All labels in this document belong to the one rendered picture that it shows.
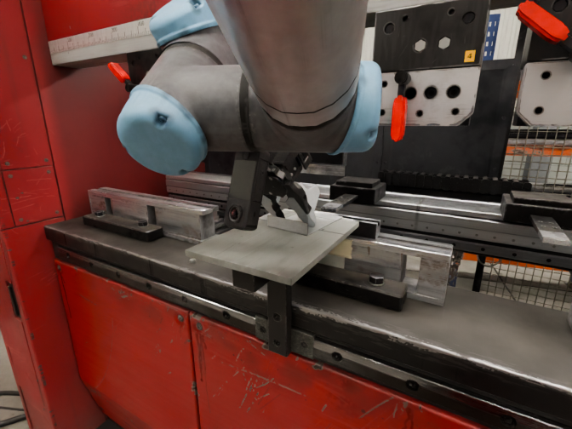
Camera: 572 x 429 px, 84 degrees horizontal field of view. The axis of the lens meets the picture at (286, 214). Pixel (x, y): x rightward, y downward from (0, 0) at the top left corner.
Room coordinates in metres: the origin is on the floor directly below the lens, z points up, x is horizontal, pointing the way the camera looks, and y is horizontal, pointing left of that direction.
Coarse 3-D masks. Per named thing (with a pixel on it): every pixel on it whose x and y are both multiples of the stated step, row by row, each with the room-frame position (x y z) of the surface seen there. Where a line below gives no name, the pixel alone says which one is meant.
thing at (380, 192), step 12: (336, 180) 0.82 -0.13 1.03; (348, 180) 0.81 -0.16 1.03; (360, 180) 0.81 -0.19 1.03; (372, 180) 0.81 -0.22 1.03; (336, 192) 0.81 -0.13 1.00; (348, 192) 0.79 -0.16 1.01; (360, 192) 0.78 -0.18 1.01; (372, 192) 0.76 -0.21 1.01; (384, 192) 0.84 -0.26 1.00; (324, 204) 0.68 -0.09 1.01; (336, 204) 0.68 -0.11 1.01
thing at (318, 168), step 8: (304, 152) 0.64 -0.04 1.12; (312, 152) 0.63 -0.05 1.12; (320, 152) 0.62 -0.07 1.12; (344, 152) 0.60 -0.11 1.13; (304, 160) 0.64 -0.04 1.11; (312, 160) 0.63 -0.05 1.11; (320, 160) 0.62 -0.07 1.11; (328, 160) 0.61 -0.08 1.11; (336, 160) 0.61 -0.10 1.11; (344, 160) 0.60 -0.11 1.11; (312, 168) 0.64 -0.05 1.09; (320, 168) 0.63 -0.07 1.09; (328, 168) 0.62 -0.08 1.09; (336, 168) 0.62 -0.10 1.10; (344, 168) 0.61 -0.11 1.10
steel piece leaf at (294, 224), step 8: (272, 216) 0.54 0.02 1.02; (296, 216) 0.60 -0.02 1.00; (272, 224) 0.54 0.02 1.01; (280, 224) 0.53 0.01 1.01; (288, 224) 0.52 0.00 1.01; (296, 224) 0.51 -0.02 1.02; (304, 224) 0.50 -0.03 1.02; (320, 224) 0.55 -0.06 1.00; (328, 224) 0.55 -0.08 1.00; (296, 232) 0.51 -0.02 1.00; (304, 232) 0.50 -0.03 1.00; (312, 232) 0.51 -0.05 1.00
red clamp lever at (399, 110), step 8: (400, 72) 0.48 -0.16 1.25; (400, 80) 0.48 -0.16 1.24; (408, 80) 0.49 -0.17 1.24; (400, 88) 0.49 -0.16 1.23; (400, 96) 0.49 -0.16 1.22; (400, 104) 0.48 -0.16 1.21; (392, 112) 0.49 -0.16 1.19; (400, 112) 0.48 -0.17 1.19; (392, 120) 0.49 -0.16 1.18; (400, 120) 0.48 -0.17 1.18; (392, 128) 0.49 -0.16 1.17; (400, 128) 0.48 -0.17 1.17; (392, 136) 0.49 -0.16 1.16; (400, 136) 0.49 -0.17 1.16
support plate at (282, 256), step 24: (264, 216) 0.61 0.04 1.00; (288, 216) 0.61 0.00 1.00; (216, 240) 0.47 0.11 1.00; (240, 240) 0.47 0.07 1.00; (264, 240) 0.47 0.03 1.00; (288, 240) 0.47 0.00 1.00; (312, 240) 0.47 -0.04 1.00; (336, 240) 0.47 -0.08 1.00; (216, 264) 0.41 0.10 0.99; (240, 264) 0.39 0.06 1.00; (264, 264) 0.39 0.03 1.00; (288, 264) 0.39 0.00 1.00; (312, 264) 0.40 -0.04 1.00
